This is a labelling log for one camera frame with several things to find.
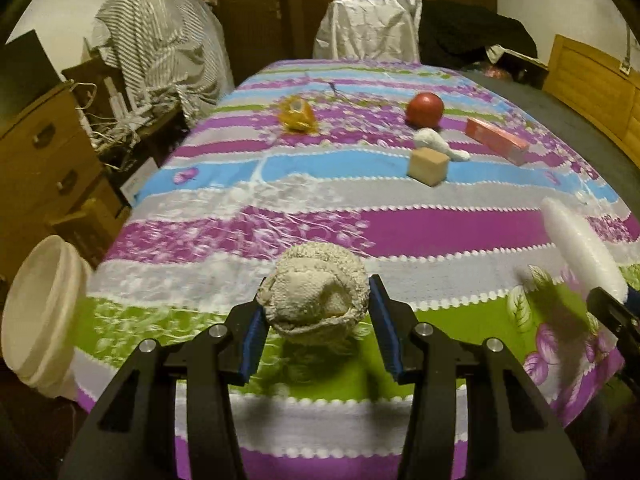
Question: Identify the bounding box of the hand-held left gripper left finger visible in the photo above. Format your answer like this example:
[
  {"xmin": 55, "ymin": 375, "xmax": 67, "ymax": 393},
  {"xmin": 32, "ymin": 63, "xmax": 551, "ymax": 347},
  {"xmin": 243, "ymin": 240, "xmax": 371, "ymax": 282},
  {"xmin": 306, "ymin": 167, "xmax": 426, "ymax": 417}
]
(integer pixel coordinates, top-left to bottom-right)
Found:
[{"xmin": 59, "ymin": 304, "xmax": 268, "ymax": 480}]

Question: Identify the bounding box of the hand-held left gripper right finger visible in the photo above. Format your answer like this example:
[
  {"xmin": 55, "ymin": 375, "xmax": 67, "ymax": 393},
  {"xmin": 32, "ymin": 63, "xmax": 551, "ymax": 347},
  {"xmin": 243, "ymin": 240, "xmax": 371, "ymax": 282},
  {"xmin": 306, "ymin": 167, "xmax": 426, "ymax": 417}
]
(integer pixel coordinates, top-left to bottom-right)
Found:
[{"xmin": 367, "ymin": 274, "xmax": 586, "ymax": 480}]

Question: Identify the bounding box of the beige cloth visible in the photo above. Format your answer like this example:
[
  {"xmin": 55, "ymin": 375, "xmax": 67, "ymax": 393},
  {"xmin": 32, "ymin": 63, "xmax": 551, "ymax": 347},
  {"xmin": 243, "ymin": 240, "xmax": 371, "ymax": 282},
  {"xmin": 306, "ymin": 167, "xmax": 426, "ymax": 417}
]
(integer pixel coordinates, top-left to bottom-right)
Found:
[{"xmin": 256, "ymin": 241, "xmax": 371, "ymax": 346}]

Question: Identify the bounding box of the white plastic bucket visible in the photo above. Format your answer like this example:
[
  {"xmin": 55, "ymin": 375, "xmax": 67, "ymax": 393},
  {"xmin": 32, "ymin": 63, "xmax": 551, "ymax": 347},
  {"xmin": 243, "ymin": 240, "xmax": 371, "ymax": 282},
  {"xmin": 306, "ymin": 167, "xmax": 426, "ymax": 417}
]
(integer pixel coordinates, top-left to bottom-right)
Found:
[{"xmin": 0, "ymin": 234, "xmax": 95, "ymax": 401}]

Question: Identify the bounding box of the striped floral printed blanket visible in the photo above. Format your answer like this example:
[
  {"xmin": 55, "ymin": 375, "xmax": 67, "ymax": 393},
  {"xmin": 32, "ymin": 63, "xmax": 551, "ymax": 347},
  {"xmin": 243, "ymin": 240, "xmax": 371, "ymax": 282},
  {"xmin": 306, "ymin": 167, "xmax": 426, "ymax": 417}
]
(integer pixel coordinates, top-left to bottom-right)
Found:
[{"xmin": 75, "ymin": 59, "xmax": 640, "ymax": 480}]

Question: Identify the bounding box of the wooden cube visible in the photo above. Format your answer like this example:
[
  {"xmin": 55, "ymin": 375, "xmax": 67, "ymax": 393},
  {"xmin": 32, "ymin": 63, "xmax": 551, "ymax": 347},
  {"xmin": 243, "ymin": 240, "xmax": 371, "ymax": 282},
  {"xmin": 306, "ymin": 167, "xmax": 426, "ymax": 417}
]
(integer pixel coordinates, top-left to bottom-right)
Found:
[{"xmin": 407, "ymin": 146, "xmax": 451, "ymax": 187}]

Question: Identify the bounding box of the dark grey bed sheet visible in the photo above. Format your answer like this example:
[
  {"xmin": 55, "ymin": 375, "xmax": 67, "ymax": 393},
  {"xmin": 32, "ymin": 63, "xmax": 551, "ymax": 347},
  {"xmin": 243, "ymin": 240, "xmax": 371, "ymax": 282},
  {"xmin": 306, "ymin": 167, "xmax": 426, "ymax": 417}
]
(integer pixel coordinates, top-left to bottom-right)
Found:
[{"xmin": 465, "ymin": 70, "xmax": 640, "ymax": 211}]

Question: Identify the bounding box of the white paper carton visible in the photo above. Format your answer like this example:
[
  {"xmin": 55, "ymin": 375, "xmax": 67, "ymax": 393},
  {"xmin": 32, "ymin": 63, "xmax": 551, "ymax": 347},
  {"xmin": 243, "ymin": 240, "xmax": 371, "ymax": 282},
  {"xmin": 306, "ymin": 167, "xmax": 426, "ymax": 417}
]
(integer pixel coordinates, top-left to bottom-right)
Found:
[{"xmin": 119, "ymin": 157, "xmax": 162, "ymax": 206}]

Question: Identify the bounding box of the long red carton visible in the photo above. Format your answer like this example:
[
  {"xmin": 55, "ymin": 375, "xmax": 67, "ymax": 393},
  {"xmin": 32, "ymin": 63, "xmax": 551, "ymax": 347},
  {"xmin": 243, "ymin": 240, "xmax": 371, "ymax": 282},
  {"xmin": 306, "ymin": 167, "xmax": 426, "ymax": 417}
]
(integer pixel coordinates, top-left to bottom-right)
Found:
[{"xmin": 465, "ymin": 116, "xmax": 531, "ymax": 166}]

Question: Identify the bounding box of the red ball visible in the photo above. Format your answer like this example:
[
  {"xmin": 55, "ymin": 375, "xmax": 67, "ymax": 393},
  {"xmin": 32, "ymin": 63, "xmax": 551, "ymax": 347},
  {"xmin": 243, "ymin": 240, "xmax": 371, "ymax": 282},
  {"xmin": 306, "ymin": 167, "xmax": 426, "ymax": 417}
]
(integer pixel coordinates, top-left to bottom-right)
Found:
[{"xmin": 405, "ymin": 92, "xmax": 445, "ymax": 128}]

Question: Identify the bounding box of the yellow plastic toy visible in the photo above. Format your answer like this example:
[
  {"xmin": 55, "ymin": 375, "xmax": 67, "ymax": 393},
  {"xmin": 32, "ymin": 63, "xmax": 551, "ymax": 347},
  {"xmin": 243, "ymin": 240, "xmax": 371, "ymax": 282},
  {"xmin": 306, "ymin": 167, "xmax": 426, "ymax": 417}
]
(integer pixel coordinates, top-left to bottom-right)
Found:
[{"xmin": 277, "ymin": 96, "xmax": 318, "ymax": 135}]

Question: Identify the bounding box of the wooden headboard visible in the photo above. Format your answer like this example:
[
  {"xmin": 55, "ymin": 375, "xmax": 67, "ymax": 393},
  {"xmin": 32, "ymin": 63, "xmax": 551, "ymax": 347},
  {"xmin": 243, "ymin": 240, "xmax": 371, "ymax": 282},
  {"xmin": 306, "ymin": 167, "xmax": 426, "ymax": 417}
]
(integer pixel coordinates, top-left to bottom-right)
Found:
[{"xmin": 542, "ymin": 34, "xmax": 640, "ymax": 156}]

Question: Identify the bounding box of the red shiny bag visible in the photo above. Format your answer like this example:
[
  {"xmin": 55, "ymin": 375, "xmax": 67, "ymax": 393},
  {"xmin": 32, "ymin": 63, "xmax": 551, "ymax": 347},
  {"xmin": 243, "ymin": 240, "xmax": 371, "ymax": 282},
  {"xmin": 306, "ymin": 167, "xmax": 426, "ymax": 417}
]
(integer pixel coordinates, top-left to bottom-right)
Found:
[{"xmin": 475, "ymin": 62, "xmax": 513, "ymax": 82}]

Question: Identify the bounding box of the wooden dresser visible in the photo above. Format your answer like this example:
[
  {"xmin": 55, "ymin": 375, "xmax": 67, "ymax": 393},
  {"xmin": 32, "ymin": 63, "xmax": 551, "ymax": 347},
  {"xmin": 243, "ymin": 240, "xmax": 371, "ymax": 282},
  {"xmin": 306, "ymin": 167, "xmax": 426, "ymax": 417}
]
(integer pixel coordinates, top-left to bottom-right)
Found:
[{"xmin": 0, "ymin": 82, "xmax": 133, "ymax": 281}]

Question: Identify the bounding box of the black cloth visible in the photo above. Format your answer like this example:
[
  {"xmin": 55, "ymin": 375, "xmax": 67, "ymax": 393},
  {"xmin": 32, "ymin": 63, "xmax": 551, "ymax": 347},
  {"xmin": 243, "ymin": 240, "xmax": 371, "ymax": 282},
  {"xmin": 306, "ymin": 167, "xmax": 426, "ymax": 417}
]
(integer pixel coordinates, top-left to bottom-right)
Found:
[{"xmin": 420, "ymin": 0, "xmax": 538, "ymax": 68}]

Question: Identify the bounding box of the dark brown open carton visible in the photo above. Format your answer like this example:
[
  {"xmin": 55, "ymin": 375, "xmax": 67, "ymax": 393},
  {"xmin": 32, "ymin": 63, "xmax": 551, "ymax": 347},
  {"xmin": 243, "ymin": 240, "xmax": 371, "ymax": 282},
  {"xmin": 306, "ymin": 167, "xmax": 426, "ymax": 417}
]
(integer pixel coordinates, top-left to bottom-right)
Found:
[{"xmin": 62, "ymin": 55, "xmax": 108, "ymax": 111}]

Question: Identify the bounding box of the dark wooden wardrobe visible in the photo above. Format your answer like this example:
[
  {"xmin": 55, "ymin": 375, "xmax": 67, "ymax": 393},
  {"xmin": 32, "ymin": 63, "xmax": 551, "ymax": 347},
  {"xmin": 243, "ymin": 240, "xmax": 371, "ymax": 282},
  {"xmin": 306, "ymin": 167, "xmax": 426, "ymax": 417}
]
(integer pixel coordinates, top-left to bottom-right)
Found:
[{"xmin": 197, "ymin": 0, "xmax": 498, "ymax": 81}]

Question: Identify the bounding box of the grey striped cloth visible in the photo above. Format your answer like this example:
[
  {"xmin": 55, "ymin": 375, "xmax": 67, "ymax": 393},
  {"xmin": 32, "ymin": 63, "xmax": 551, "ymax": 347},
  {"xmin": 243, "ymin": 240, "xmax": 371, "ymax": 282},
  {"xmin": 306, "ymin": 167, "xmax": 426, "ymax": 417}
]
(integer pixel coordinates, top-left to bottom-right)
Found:
[{"xmin": 92, "ymin": 0, "xmax": 236, "ymax": 121}]

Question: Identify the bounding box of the black monitor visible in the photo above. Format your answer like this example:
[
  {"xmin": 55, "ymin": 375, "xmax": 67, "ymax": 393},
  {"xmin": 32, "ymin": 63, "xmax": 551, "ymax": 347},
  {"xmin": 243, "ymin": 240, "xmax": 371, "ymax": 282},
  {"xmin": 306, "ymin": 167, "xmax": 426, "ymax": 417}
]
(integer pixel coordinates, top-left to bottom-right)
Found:
[{"xmin": 0, "ymin": 30, "xmax": 61, "ymax": 128}]

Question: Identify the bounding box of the hanging strap with buckle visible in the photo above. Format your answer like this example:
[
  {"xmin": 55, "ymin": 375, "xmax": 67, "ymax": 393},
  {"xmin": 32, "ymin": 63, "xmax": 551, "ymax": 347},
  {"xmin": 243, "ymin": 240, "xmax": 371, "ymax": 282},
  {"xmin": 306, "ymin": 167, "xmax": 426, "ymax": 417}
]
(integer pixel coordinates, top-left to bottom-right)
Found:
[{"xmin": 620, "ymin": 25, "xmax": 634, "ymax": 76}]

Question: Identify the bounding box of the tangle of white cables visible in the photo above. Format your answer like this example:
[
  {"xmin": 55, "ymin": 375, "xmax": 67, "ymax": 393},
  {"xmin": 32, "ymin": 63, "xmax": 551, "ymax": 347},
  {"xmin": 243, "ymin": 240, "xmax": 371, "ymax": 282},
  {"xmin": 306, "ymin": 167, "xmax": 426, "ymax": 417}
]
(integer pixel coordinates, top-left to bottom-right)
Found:
[{"xmin": 75, "ymin": 80, "xmax": 186, "ymax": 161}]

